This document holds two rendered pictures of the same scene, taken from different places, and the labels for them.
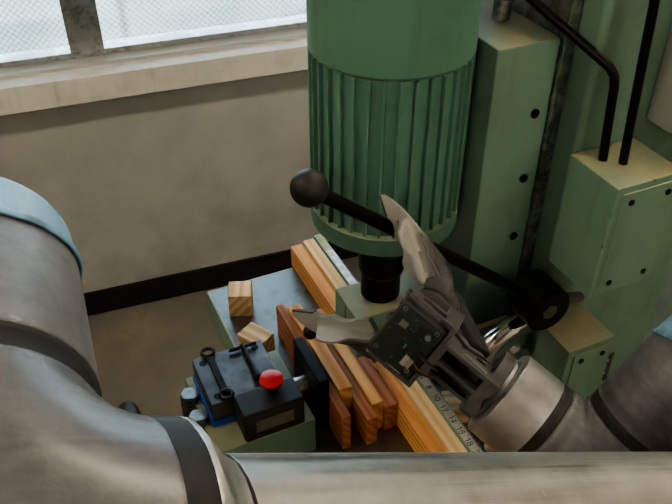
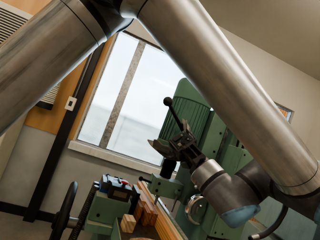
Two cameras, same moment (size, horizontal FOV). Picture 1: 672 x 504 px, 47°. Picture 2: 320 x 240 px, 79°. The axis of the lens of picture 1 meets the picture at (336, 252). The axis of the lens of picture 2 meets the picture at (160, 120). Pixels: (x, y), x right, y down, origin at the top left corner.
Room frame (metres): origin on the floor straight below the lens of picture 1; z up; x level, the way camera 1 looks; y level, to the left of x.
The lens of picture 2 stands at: (-0.10, -0.05, 1.25)
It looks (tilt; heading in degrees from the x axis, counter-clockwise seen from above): 3 degrees up; 6
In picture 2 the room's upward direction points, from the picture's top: 20 degrees clockwise
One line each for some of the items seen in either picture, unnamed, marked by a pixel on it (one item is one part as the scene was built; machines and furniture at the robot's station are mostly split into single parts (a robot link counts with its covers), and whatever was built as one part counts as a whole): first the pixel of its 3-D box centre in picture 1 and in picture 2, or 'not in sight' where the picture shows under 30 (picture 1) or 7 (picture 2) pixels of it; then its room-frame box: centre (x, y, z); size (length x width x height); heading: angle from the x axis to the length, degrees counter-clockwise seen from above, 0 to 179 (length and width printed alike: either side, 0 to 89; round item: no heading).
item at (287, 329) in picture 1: (311, 372); (133, 200); (0.76, 0.04, 0.93); 0.24 x 0.01 x 0.06; 25
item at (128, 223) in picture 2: not in sight; (128, 223); (0.59, 0.01, 0.92); 0.04 x 0.03 x 0.04; 31
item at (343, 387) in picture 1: (318, 361); (136, 199); (0.78, 0.02, 0.94); 0.18 x 0.02 x 0.07; 25
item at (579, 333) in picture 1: (561, 356); (215, 215); (0.70, -0.29, 1.02); 0.09 x 0.07 x 0.12; 25
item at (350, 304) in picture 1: (392, 313); (165, 188); (0.78, -0.08, 1.03); 0.14 x 0.07 x 0.09; 115
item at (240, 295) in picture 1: (240, 298); not in sight; (0.93, 0.15, 0.92); 0.04 x 0.04 x 0.04; 4
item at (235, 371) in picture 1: (246, 387); (115, 185); (0.68, 0.12, 0.99); 0.13 x 0.11 x 0.06; 25
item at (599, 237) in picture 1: (612, 219); (237, 167); (0.72, -0.32, 1.23); 0.09 x 0.08 x 0.15; 115
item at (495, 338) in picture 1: (511, 352); (199, 208); (0.71, -0.23, 1.02); 0.12 x 0.03 x 0.12; 115
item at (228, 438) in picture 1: (250, 420); (108, 202); (0.69, 0.12, 0.91); 0.15 x 0.14 x 0.09; 25
